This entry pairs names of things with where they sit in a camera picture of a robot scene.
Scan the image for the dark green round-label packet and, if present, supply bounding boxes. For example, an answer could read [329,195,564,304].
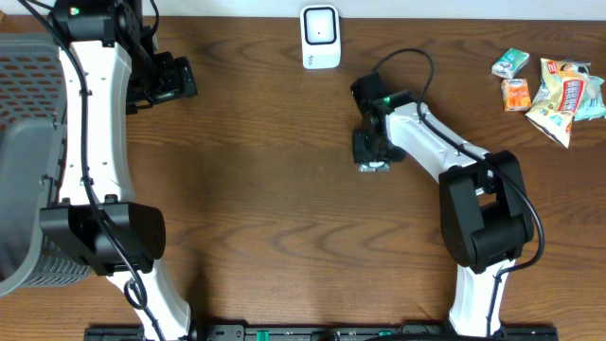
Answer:
[359,161,390,172]

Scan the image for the orange small box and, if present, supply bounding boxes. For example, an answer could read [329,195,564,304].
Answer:
[501,79,531,112]

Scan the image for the light teal small packet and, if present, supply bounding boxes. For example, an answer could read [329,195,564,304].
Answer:
[491,48,530,80]

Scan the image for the yellow snack bag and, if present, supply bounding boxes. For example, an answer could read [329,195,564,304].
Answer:
[525,58,591,148]

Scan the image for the teal snack packet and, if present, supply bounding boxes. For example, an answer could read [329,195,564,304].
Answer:
[574,76,605,121]

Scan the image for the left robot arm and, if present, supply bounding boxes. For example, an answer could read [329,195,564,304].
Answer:
[40,1,203,340]

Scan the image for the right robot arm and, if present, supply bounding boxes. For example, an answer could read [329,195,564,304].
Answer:
[350,72,534,338]

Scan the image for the white barcode scanner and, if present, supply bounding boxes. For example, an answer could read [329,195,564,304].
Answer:
[299,5,342,70]

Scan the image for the grey plastic mesh basket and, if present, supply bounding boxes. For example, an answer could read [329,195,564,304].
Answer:
[1,33,92,296]

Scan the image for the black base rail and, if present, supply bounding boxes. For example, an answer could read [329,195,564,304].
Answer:
[83,323,560,341]

